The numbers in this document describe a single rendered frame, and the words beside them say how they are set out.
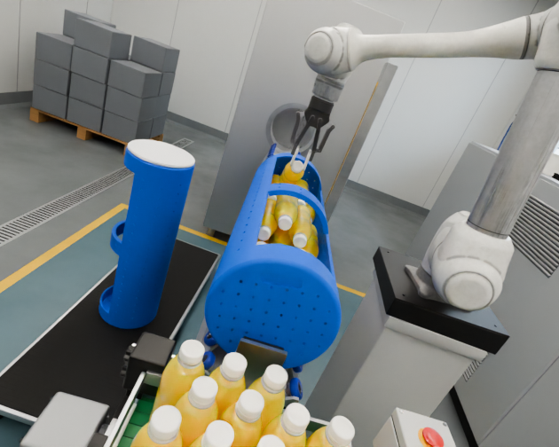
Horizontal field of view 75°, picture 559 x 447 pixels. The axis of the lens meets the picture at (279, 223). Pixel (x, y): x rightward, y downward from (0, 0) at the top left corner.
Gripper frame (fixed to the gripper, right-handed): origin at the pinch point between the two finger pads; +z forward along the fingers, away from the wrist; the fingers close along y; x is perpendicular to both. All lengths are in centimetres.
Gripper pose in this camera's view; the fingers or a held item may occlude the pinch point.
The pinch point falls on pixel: (300, 158)
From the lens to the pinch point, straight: 124.8
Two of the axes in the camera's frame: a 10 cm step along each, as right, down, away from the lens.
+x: -0.5, 4.1, -9.1
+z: -3.3, 8.5, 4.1
